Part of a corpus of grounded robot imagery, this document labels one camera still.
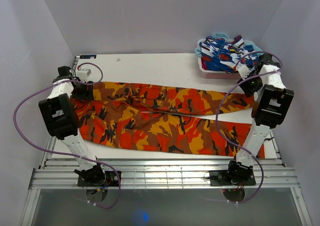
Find aluminium frame rail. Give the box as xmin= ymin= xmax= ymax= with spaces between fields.
xmin=29 ymin=158 xmax=300 ymax=190

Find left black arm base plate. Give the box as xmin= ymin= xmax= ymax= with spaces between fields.
xmin=76 ymin=170 xmax=122 ymax=187

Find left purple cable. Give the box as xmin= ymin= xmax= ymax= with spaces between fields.
xmin=12 ymin=62 xmax=122 ymax=210

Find blue label sticker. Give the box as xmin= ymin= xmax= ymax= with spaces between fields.
xmin=79 ymin=54 xmax=97 ymax=60

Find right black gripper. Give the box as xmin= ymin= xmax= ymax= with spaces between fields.
xmin=236 ymin=71 xmax=263 ymax=98

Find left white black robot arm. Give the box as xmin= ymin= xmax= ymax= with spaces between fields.
xmin=38 ymin=66 xmax=106 ymax=186

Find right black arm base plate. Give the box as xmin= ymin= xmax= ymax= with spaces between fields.
xmin=208 ymin=170 xmax=256 ymax=187

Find orange camouflage trousers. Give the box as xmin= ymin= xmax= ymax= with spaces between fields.
xmin=71 ymin=82 xmax=255 ymax=157

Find pink plastic laundry basket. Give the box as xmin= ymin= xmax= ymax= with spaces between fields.
xmin=197 ymin=38 xmax=261 ymax=80

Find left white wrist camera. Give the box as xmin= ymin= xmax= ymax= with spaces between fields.
xmin=75 ymin=68 xmax=92 ymax=83

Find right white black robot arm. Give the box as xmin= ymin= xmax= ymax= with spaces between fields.
xmin=225 ymin=53 xmax=294 ymax=185

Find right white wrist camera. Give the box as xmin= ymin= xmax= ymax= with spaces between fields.
xmin=235 ymin=64 xmax=251 ymax=80

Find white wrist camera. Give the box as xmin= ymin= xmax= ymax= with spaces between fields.
xmin=235 ymin=64 xmax=251 ymax=80
xmin=75 ymin=68 xmax=92 ymax=83

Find light blue garment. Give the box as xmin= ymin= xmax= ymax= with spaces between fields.
xmin=194 ymin=32 xmax=262 ymax=58

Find blue white red patterned garment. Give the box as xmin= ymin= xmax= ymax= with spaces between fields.
xmin=198 ymin=35 xmax=261 ymax=74

